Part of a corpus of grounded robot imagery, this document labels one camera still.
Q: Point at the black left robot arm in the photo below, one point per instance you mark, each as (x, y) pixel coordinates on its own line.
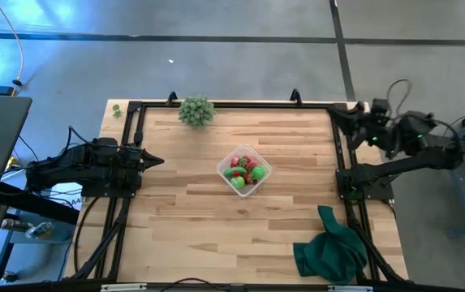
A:
(74, 168)

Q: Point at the clear plastic tupperware container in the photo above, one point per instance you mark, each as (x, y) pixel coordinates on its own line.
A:
(246, 190)

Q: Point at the green artificial potted plant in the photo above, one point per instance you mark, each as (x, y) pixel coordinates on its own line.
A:
(196, 112)

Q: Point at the light green toy lime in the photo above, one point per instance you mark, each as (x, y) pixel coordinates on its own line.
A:
(238, 183)

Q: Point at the black round object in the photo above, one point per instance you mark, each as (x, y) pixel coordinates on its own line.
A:
(9, 277)

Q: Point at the white paper sign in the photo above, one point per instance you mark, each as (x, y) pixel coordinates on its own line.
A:
(70, 200)

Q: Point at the white label strip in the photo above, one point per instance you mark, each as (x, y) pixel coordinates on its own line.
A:
(123, 288)
(350, 288)

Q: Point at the small green leaf piece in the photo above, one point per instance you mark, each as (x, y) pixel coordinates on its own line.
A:
(116, 107)
(117, 114)

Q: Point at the black aluminium table frame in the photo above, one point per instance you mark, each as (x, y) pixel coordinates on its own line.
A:
(256, 105)

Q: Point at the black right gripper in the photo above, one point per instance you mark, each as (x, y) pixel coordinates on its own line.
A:
(372, 130)

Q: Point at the green toy bell pepper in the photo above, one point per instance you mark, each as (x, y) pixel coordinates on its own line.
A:
(257, 173)

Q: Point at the black frame bracket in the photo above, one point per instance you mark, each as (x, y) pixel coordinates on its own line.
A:
(295, 97)
(172, 98)

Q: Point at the clear plastic bottle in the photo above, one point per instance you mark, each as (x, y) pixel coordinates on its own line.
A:
(39, 231)

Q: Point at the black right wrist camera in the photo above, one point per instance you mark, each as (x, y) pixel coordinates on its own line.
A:
(380, 108)

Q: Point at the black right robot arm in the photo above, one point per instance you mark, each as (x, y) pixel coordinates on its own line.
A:
(418, 162)

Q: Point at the dark green cloth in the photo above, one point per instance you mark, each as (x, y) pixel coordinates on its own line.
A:
(329, 251)

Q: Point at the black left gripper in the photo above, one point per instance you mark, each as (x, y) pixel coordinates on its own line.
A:
(132, 160)

